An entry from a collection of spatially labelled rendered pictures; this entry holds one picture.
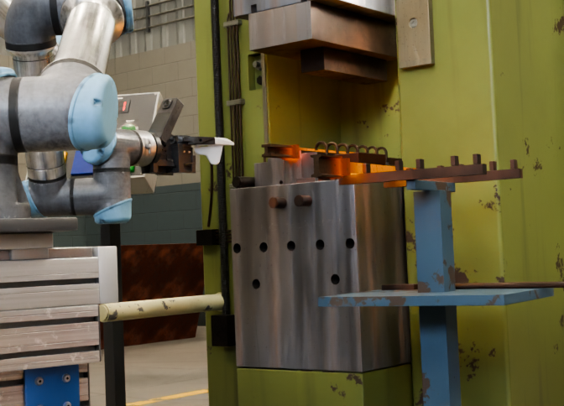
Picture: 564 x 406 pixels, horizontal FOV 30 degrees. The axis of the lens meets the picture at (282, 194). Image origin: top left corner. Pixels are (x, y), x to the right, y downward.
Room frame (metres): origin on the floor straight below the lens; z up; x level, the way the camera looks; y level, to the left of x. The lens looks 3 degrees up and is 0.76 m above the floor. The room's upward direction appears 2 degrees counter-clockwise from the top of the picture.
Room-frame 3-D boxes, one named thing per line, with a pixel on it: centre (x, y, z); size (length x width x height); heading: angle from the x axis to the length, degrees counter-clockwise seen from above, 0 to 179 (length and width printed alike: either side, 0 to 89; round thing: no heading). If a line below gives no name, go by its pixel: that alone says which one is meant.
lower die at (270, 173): (2.78, -0.14, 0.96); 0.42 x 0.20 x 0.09; 142
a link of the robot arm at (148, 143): (2.18, 0.29, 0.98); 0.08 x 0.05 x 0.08; 52
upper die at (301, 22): (2.78, -0.14, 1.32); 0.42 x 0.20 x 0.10; 142
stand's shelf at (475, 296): (2.20, -0.31, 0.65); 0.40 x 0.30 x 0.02; 58
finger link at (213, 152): (2.28, 0.14, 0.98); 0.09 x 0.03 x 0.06; 106
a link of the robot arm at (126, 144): (2.12, 0.34, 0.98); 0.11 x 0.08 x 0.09; 142
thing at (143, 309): (2.76, 0.32, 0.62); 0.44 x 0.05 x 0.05; 142
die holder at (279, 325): (2.75, -0.19, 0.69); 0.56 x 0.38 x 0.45; 142
